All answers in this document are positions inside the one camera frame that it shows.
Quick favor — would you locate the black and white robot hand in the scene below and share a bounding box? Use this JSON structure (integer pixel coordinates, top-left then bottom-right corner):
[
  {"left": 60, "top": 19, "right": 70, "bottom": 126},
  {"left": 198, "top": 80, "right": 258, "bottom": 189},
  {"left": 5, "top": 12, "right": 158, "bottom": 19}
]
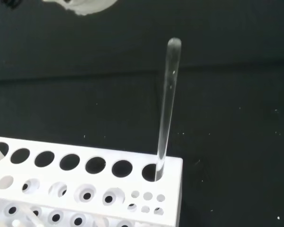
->
[{"left": 0, "top": 0, "right": 119, "bottom": 16}]

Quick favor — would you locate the white test tube rack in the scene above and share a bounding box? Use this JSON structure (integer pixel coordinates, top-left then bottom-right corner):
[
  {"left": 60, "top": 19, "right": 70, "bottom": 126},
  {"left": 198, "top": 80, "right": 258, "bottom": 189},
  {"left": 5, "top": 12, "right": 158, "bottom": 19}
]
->
[{"left": 0, "top": 136, "right": 183, "bottom": 227}]

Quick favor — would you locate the black bench cloth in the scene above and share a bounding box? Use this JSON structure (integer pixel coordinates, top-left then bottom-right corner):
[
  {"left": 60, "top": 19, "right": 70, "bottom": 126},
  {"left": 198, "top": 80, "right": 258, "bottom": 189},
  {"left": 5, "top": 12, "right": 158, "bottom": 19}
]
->
[{"left": 0, "top": 0, "right": 284, "bottom": 227}]

